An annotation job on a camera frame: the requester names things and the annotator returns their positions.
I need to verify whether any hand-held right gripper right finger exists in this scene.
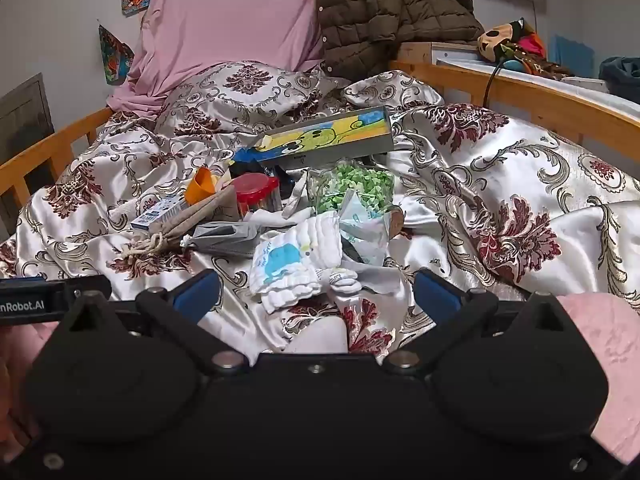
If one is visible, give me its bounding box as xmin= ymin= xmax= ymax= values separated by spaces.
xmin=387 ymin=268 xmax=568 ymax=376

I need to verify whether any grey wooden panel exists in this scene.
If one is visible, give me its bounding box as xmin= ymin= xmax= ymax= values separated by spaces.
xmin=0 ymin=72 xmax=57 ymax=242

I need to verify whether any grey tray with drawing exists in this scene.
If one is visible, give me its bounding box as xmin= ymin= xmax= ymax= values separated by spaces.
xmin=259 ymin=106 xmax=397 ymax=169

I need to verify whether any small white sock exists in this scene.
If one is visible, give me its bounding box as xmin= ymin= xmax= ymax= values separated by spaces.
xmin=319 ymin=266 xmax=362 ymax=295

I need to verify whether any dark teal bag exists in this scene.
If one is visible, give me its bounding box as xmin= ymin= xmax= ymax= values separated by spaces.
xmin=597 ymin=56 xmax=640 ymax=94

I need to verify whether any colourful wall pennant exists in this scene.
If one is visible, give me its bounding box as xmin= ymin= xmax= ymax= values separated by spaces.
xmin=97 ymin=24 xmax=135 ymax=87

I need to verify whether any wooden bed frame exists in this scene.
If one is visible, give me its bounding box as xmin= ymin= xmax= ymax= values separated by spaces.
xmin=0 ymin=60 xmax=640 ymax=241

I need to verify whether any white elephant print towel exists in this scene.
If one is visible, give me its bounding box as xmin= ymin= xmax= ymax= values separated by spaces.
xmin=249 ymin=211 xmax=346 ymax=315

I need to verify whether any mouse plush toy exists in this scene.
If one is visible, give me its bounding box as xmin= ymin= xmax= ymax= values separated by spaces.
xmin=476 ymin=16 xmax=571 ymax=77

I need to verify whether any floral satin blanket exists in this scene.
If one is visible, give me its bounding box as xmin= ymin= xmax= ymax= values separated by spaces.
xmin=0 ymin=67 xmax=640 ymax=361

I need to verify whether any brown puffer jacket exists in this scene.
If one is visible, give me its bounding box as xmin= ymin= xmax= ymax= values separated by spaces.
xmin=315 ymin=0 xmax=486 ymax=83

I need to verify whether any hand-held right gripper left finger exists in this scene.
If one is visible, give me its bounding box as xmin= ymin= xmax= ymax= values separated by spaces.
xmin=62 ymin=269 xmax=248 ymax=376

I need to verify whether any pink hanging cloth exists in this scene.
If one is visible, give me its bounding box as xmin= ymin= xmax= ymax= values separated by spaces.
xmin=107 ymin=0 xmax=328 ymax=116

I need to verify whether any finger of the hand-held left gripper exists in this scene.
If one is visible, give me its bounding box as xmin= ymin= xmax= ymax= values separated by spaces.
xmin=65 ymin=274 xmax=112 ymax=317

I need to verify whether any white mattress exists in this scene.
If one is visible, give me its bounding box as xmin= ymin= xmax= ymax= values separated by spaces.
xmin=432 ymin=42 xmax=640 ymax=127

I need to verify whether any white blue plastic packet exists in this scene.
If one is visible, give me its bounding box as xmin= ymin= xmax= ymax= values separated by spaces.
xmin=339 ymin=191 xmax=397 ymax=267

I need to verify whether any plain white cloth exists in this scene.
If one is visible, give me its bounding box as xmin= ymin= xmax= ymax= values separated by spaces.
xmin=244 ymin=206 xmax=312 ymax=232

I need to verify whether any pink fleece clothing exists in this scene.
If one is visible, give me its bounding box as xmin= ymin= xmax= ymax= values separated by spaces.
xmin=0 ymin=294 xmax=640 ymax=463

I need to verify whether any floral satin pillow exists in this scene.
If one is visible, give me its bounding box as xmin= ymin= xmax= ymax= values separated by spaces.
xmin=155 ymin=60 xmax=346 ymax=136

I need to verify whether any black cable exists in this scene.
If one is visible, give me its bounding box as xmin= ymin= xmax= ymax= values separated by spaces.
xmin=481 ymin=59 xmax=507 ymax=107

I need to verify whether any blue white small box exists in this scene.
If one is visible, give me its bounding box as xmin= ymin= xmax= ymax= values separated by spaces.
xmin=131 ymin=196 xmax=189 ymax=232

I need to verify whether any bag of green paper stars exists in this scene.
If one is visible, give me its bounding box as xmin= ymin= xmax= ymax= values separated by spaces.
xmin=306 ymin=159 xmax=407 ymax=237

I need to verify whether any orange soft cup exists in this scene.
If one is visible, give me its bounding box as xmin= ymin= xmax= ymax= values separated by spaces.
xmin=184 ymin=166 xmax=222 ymax=207

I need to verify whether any red lid plastic container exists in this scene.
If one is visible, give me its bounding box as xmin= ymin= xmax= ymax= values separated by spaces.
xmin=234 ymin=172 xmax=282 ymax=219

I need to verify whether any grey cloth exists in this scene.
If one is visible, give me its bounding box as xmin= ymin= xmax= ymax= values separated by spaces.
xmin=114 ymin=186 xmax=242 ymax=267
xmin=181 ymin=221 xmax=262 ymax=259

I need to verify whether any blue wall cloth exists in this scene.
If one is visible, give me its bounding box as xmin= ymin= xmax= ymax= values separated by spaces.
xmin=551 ymin=34 xmax=597 ymax=79

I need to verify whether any black cloth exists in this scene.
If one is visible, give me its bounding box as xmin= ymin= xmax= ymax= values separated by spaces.
xmin=231 ymin=159 xmax=282 ymax=177

